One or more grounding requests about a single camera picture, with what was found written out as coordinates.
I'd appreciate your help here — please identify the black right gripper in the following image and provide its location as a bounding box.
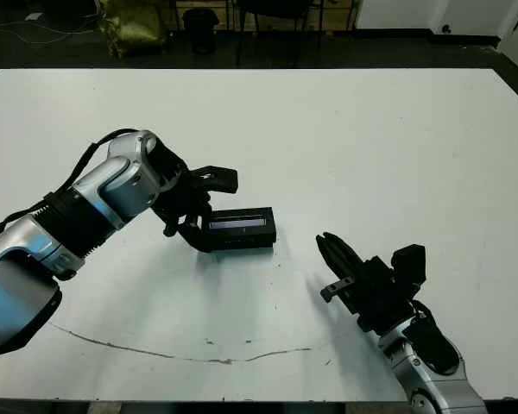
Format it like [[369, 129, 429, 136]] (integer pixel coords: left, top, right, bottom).
[[315, 231, 416, 333]]

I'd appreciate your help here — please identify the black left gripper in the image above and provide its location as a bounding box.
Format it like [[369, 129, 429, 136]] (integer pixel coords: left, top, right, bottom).
[[150, 166, 215, 254]]

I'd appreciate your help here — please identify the black box lid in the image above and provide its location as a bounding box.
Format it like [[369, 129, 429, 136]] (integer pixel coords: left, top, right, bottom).
[[202, 206, 279, 254]]

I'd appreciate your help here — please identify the black trash bin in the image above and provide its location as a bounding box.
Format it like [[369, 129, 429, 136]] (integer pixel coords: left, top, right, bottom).
[[183, 9, 220, 55]]

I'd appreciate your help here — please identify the large crumpled plastic bag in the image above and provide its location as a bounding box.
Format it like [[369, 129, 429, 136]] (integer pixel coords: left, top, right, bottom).
[[95, 0, 167, 60]]

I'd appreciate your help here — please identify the black office chair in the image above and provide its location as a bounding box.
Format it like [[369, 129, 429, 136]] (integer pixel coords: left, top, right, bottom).
[[237, 0, 325, 69]]

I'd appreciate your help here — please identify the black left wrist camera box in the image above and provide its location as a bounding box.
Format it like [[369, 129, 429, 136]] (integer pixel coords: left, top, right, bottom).
[[192, 166, 239, 195]]

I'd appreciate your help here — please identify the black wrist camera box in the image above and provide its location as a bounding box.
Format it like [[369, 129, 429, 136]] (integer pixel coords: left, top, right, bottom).
[[192, 166, 239, 195], [390, 244, 427, 288]]

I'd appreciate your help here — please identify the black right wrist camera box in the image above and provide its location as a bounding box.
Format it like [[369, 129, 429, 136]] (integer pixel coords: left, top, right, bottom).
[[390, 244, 427, 288]]

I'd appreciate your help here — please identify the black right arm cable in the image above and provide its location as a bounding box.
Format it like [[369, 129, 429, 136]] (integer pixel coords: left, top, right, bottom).
[[409, 299, 438, 329]]

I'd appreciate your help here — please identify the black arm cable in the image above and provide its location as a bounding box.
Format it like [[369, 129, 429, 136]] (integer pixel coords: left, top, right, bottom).
[[0, 128, 142, 236], [409, 299, 438, 329]]

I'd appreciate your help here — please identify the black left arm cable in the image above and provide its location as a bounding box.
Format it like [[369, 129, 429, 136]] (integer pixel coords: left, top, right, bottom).
[[0, 128, 142, 236]]

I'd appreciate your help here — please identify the white floor cable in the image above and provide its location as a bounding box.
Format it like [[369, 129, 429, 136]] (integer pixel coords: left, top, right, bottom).
[[0, 21, 101, 44]]

